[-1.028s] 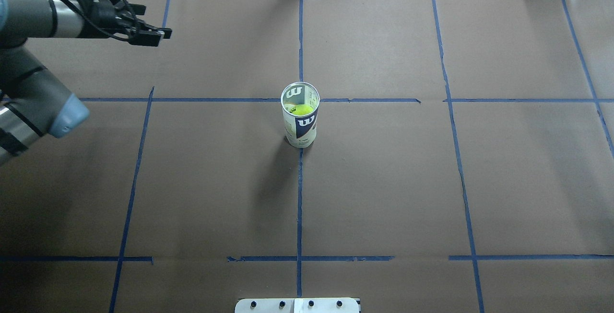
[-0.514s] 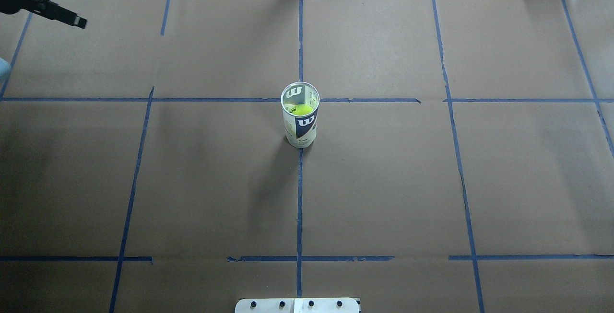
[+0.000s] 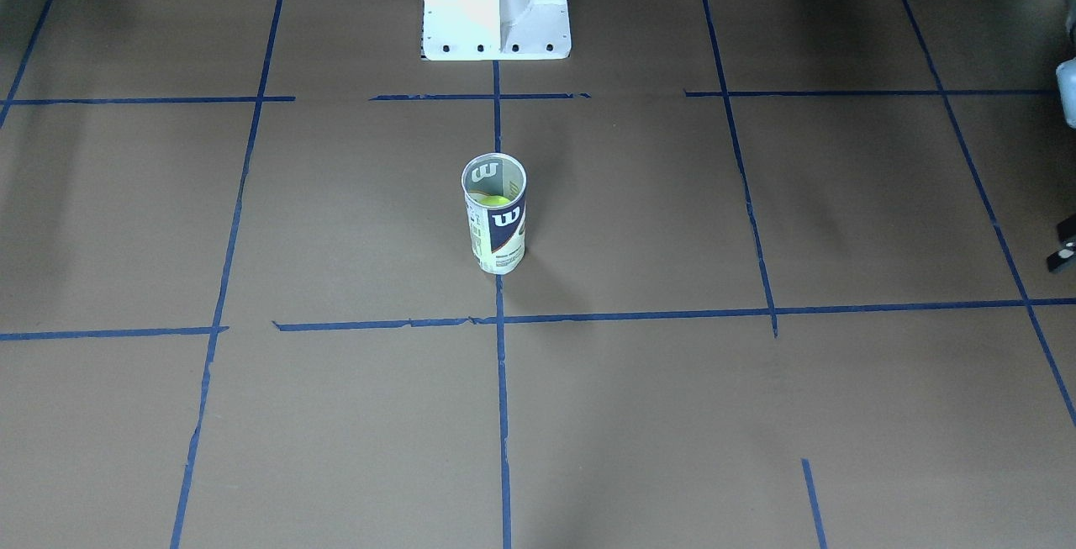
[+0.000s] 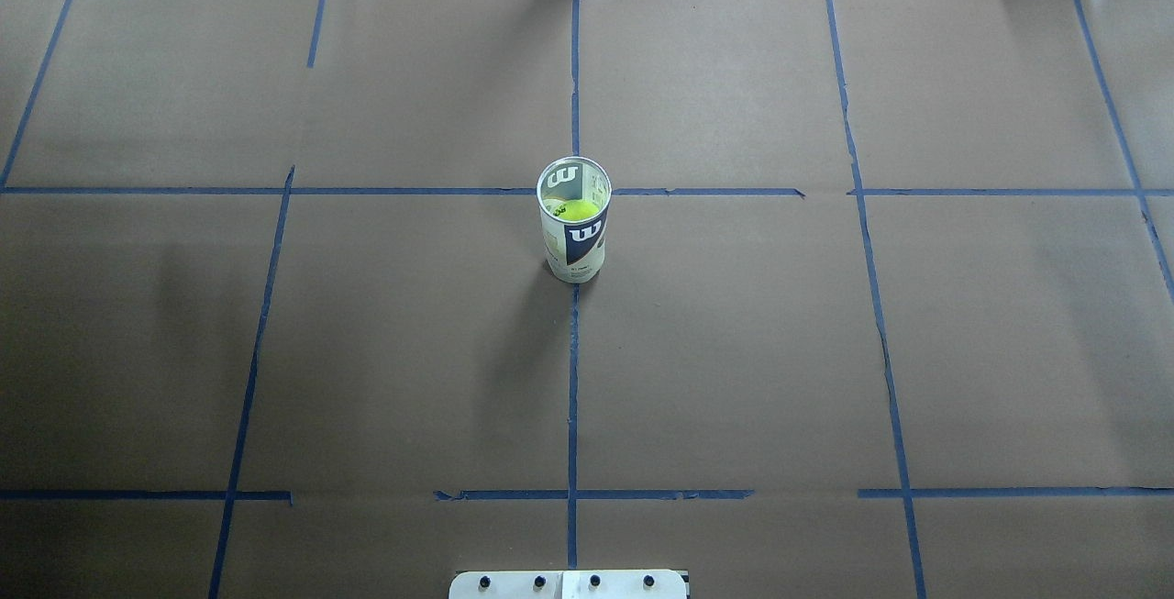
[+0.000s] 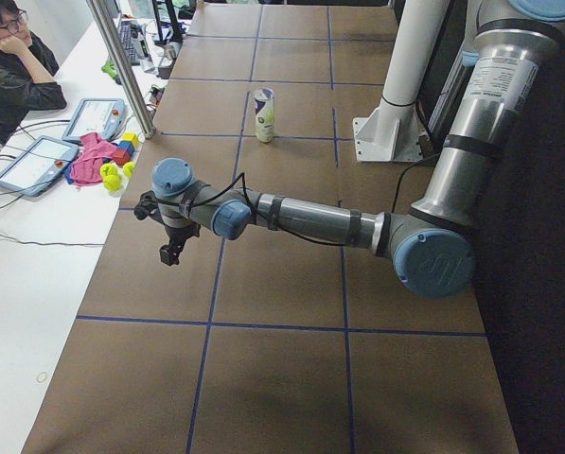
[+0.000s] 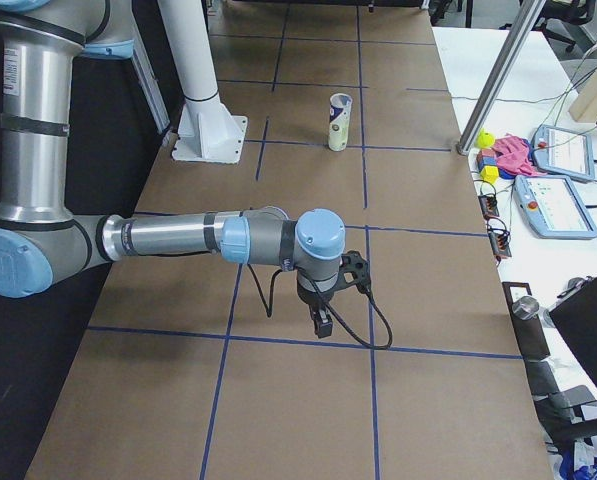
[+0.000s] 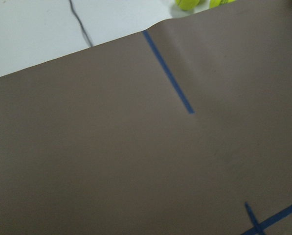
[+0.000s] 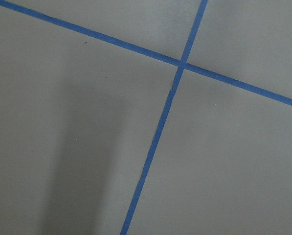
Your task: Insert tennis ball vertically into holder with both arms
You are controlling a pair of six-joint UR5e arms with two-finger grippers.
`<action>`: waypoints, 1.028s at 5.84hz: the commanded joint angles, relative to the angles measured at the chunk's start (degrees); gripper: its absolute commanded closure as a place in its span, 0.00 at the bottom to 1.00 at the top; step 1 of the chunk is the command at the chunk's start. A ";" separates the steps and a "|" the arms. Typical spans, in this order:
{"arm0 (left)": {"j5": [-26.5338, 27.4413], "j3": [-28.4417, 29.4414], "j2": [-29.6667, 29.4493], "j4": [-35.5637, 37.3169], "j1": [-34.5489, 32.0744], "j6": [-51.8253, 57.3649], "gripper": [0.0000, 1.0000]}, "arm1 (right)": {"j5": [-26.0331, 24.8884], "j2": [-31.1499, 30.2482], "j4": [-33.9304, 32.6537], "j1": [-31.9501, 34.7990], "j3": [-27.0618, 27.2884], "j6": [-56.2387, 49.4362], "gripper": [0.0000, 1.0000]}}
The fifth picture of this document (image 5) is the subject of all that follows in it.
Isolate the teach pendant tablet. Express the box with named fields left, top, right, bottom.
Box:
left=0, top=136, right=79, bottom=197
left=62, top=97, right=126, bottom=144

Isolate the tennis ball on desk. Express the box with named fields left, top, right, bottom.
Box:
left=122, top=162, right=135, bottom=179
left=102, top=174, right=122, bottom=192
left=99, top=162, right=118, bottom=180

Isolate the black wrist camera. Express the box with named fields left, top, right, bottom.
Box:
left=133, top=191, right=162, bottom=223

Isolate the red cube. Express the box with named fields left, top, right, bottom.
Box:
left=112, top=148, right=131, bottom=166

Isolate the blue cube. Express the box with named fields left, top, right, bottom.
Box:
left=117, top=140, right=135, bottom=156

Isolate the pink cloth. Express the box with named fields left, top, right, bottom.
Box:
left=70, top=132, right=116, bottom=186

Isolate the small metal cup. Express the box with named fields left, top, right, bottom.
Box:
left=163, top=43, right=179, bottom=61

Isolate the green plastic tool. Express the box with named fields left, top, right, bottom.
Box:
left=101, top=60, right=121, bottom=85

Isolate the yellow cube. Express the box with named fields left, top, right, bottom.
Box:
left=121, top=131, right=139, bottom=148

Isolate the aluminium frame post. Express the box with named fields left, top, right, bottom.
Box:
left=86, top=0, right=156, bottom=139

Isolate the far teach pendant tablet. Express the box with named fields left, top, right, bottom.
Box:
left=62, top=97, right=126, bottom=144

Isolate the Roland Garros tennis ball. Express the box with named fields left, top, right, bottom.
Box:
left=260, top=104, right=274, bottom=125

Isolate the person in black jacket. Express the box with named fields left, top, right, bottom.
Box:
left=0, top=1, right=67, bottom=144

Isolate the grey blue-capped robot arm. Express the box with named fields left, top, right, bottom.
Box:
left=134, top=1, right=565, bottom=299

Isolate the Wilson tennis ball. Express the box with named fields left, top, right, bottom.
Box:
left=256, top=124, right=274, bottom=143

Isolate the black keyboard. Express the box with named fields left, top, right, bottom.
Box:
left=117, top=20, right=139, bottom=66

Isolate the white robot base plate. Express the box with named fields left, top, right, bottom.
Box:
left=353, top=0, right=450, bottom=163

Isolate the near teach pendant tablet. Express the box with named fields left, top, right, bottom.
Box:
left=0, top=136, right=79, bottom=197

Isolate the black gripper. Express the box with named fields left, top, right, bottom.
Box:
left=159, top=216, right=201, bottom=266

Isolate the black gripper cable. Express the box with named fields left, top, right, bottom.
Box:
left=153, top=172, right=349, bottom=247

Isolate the clear water bottle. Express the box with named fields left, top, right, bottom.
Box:
left=132, top=28, right=155, bottom=74

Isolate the clear tennis ball can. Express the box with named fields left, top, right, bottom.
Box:
left=253, top=88, right=274, bottom=143

